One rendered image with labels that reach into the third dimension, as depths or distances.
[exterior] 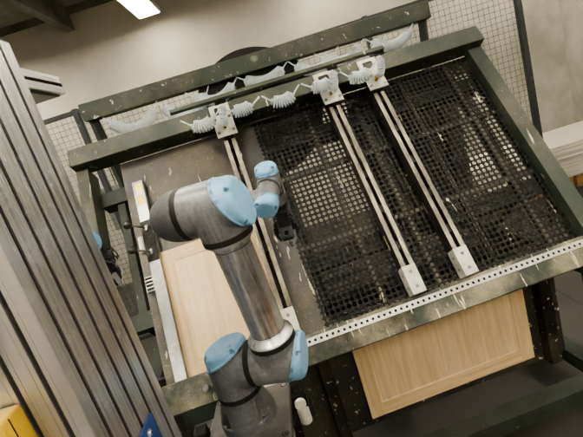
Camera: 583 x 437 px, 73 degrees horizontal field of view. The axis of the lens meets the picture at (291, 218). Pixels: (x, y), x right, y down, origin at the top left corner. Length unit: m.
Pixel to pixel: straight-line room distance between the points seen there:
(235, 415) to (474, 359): 1.48
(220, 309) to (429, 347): 1.04
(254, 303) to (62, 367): 0.39
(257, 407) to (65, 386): 0.53
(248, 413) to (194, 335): 0.76
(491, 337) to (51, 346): 1.99
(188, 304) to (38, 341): 1.17
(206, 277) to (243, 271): 0.97
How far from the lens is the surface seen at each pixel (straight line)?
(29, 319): 0.71
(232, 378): 1.05
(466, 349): 2.26
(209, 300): 1.81
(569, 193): 2.21
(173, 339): 1.81
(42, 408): 0.78
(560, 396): 2.39
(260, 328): 0.95
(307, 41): 2.63
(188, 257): 1.88
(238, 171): 1.97
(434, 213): 1.89
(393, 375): 2.15
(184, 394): 1.78
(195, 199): 0.82
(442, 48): 2.38
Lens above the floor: 1.74
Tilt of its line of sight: 13 degrees down
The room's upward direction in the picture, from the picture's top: 18 degrees counter-clockwise
